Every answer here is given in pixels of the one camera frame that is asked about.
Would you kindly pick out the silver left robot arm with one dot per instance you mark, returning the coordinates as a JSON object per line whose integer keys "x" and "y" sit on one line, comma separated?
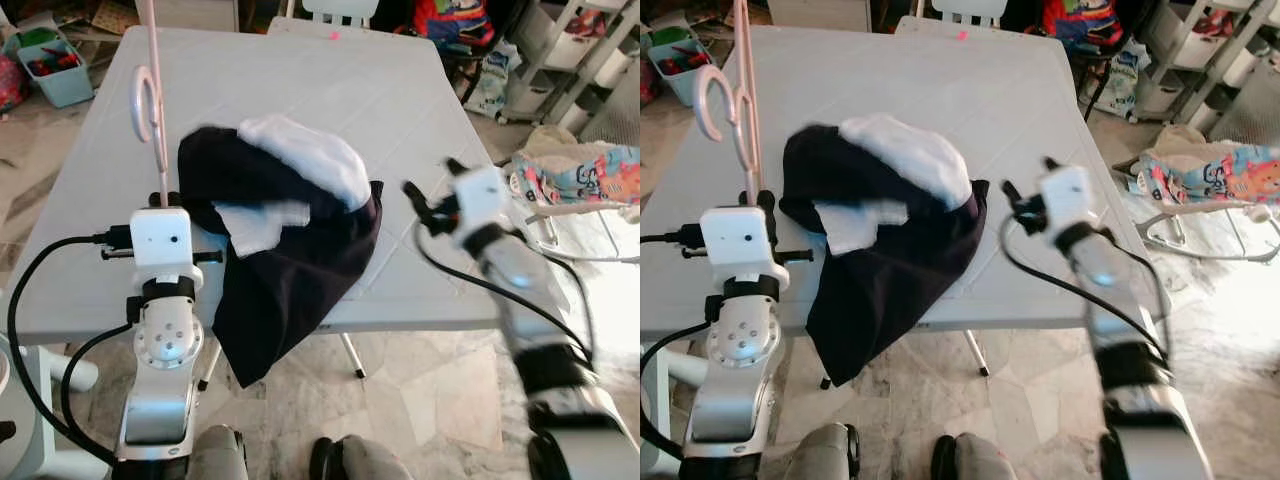
{"x": 740, "y": 345}
{"x": 165, "y": 340}

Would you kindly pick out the colourful baby bouncer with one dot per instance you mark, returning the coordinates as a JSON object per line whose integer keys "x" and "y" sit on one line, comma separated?
{"x": 590, "y": 180}
{"x": 1220, "y": 180}

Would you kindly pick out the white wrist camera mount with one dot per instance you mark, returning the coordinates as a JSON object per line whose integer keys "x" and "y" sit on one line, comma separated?
{"x": 735, "y": 245}
{"x": 1065, "y": 195}
{"x": 480, "y": 200}
{"x": 160, "y": 240}

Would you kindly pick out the grey robot leg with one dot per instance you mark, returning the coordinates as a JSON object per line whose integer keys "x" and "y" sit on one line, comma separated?
{"x": 975, "y": 460}
{"x": 825, "y": 455}
{"x": 220, "y": 455}
{"x": 365, "y": 462}

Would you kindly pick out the white plastic chair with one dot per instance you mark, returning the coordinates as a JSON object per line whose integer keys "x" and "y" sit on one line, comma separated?
{"x": 965, "y": 10}
{"x": 340, "y": 10}

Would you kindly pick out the black and white garment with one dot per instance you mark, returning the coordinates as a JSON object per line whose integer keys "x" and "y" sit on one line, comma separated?
{"x": 290, "y": 290}
{"x": 890, "y": 290}

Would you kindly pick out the red backpack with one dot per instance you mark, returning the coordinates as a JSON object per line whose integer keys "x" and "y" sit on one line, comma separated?
{"x": 455, "y": 25}
{"x": 1085, "y": 25}

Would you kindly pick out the grey robot right leg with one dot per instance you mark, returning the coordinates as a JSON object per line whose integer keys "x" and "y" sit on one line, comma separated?
{"x": 365, "y": 462}
{"x": 975, "y": 460}

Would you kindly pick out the light blue toy bin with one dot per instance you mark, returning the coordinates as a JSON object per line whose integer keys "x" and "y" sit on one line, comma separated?
{"x": 690, "y": 80}
{"x": 65, "y": 85}

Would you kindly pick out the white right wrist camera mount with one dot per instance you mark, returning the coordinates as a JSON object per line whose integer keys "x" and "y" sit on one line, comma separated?
{"x": 1065, "y": 195}
{"x": 480, "y": 200}

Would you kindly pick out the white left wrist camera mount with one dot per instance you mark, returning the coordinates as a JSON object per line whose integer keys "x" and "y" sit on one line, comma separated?
{"x": 160, "y": 240}
{"x": 735, "y": 245}

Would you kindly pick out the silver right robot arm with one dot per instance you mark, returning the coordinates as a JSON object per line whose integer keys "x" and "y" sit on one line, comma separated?
{"x": 530, "y": 290}
{"x": 1110, "y": 280}

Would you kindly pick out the pink bag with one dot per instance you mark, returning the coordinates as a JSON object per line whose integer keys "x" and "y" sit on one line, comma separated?
{"x": 10, "y": 85}

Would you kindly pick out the pink plastic hanger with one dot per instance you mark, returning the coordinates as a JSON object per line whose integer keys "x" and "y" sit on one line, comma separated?
{"x": 163, "y": 180}
{"x": 752, "y": 170}

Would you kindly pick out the white shelving unit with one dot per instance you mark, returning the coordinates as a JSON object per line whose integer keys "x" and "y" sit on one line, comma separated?
{"x": 1190, "y": 40}
{"x": 560, "y": 40}

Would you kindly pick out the grey robot left leg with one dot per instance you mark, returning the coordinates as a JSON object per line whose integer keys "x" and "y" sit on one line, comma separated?
{"x": 825, "y": 455}
{"x": 220, "y": 455}

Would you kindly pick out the blue white printed packet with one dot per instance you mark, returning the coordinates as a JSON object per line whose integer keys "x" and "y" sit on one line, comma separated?
{"x": 1120, "y": 80}
{"x": 490, "y": 85}

